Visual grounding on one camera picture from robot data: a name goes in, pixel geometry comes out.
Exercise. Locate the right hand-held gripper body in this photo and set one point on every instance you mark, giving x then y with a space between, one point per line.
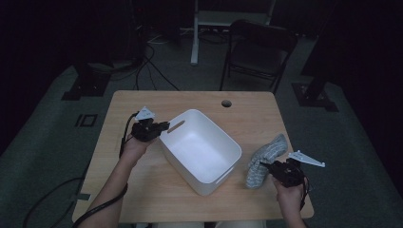
288 174

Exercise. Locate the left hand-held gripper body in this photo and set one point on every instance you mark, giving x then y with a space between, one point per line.
145 129

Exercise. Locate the grey knitted cloth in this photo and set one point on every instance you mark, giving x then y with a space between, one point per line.
266 155

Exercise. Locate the white plastic basket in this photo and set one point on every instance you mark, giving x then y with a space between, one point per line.
202 152

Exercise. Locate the person's right hand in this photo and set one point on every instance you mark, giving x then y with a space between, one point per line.
290 196

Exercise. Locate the person's left hand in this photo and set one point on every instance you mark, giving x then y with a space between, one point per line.
134 150

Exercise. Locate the black stand with flat base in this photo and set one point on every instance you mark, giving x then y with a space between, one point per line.
87 85
313 95

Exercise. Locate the black folding chair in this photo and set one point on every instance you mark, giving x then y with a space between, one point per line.
259 53

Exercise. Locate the white metal desk frame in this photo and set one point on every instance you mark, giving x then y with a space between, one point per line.
198 25

